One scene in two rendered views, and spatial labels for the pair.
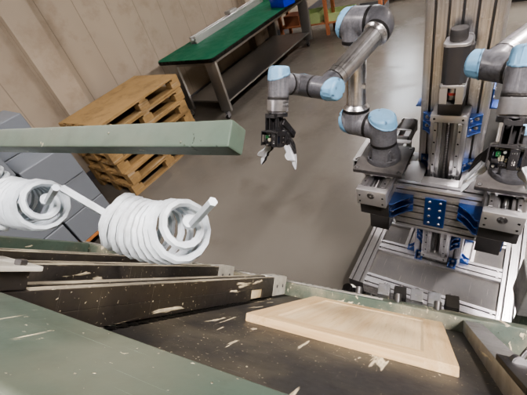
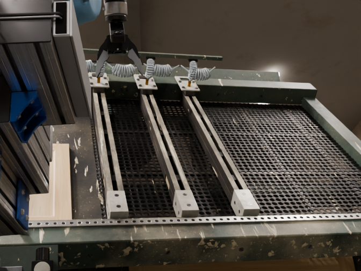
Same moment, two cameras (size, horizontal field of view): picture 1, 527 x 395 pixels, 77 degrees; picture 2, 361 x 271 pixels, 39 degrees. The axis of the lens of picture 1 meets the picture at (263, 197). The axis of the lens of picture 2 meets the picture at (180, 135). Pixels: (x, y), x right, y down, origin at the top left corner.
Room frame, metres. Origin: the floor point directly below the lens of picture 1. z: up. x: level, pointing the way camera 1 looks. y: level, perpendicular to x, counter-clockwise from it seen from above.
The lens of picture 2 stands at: (2.09, -1.08, 0.42)
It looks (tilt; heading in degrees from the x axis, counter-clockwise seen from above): 25 degrees up; 130
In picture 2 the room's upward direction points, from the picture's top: 6 degrees counter-clockwise
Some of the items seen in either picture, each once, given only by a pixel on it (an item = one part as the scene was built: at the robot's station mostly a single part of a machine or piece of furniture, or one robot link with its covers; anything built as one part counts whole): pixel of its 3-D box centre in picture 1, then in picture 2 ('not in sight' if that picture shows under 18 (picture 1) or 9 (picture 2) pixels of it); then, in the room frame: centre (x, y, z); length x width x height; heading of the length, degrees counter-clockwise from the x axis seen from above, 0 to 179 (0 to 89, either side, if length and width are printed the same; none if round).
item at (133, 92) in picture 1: (136, 131); not in sight; (4.04, 1.24, 0.45); 1.26 x 0.86 x 0.89; 135
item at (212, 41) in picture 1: (249, 46); not in sight; (5.69, -0.58, 0.52); 2.88 x 1.14 x 1.04; 135
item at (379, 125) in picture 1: (381, 126); not in sight; (1.23, -0.60, 1.20); 0.13 x 0.12 x 0.14; 32
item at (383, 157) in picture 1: (383, 149); not in sight; (1.22, -0.60, 1.09); 0.15 x 0.15 x 0.10
